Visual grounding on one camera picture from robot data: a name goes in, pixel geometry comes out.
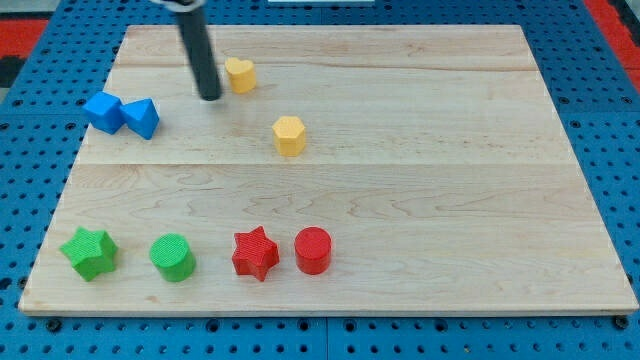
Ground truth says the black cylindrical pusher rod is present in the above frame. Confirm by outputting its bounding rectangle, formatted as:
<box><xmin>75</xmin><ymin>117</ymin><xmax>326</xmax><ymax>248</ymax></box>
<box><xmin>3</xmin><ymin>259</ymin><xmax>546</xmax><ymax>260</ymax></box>
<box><xmin>175</xmin><ymin>0</ymin><xmax>222</xmax><ymax>101</ymax></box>

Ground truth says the yellow heart block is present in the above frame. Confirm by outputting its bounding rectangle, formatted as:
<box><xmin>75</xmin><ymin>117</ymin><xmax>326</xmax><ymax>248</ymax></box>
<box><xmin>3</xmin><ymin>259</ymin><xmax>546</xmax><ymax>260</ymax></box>
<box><xmin>225</xmin><ymin>57</ymin><xmax>257</xmax><ymax>94</ymax></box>

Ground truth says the blue triangle block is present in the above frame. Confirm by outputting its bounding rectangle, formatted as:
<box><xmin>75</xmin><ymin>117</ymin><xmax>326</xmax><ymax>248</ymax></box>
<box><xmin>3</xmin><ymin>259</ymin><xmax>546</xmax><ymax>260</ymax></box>
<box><xmin>120</xmin><ymin>98</ymin><xmax>159</xmax><ymax>140</ymax></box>

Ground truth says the blue cube block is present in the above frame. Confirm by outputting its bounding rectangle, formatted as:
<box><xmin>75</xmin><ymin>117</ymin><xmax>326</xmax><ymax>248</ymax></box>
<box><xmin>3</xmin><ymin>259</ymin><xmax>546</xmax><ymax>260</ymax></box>
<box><xmin>83</xmin><ymin>91</ymin><xmax>124</xmax><ymax>134</ymax></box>

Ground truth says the yellow hexagon block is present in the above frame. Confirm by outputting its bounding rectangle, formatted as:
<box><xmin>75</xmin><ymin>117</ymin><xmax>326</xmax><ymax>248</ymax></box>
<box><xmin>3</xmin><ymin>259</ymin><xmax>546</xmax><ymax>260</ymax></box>
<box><xmin>272</xmin><ymin>116</ymin><xmax>306</xmax><ymax>157</ymax></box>

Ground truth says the light wooden board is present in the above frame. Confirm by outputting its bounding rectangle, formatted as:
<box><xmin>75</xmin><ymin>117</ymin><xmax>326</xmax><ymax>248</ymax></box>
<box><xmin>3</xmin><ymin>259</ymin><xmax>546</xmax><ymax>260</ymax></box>
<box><xmin>19</xmin><ymin>25</ymin><xmax>638</xmax><ymax>317</ymax></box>

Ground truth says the green cylinder block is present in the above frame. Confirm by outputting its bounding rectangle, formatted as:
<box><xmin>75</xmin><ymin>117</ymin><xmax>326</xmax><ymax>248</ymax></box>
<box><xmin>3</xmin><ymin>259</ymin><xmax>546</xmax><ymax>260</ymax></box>
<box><xmin>149</xmin><ymin>233</ymin><xmax>196</xmax><ymax>282</ymax></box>

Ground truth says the red star block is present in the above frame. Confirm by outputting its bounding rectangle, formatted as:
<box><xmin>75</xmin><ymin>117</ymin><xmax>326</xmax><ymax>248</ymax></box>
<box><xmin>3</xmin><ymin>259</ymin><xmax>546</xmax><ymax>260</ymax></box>
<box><xmin>231</xmin><ymin>226</ymin><xmax>280</xmax><ymax>282</ymax></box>

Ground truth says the green star block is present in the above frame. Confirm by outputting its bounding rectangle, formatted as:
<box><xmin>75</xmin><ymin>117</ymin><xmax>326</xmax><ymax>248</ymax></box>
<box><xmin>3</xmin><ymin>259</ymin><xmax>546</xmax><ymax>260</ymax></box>
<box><xmin>59</xmin><ymin>227</ymin><xmax>118</xmax><ymax>282</ymax></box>

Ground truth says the red cylinder block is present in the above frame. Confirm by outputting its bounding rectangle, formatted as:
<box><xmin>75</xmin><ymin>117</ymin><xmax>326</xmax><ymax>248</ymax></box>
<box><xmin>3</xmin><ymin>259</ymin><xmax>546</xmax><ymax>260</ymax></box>
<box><xmin>294</xmin><ymin>227</ymin><xmax>332</xmax><ymax>275</ymax></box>

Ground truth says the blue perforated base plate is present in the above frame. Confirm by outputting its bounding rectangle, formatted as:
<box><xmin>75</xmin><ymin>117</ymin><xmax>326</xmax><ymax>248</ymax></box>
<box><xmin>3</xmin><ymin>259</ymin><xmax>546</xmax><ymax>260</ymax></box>
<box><xmin>1</xmin><ymin>1</ymin><xmax>639</xmax><ymax>359</ymax></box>

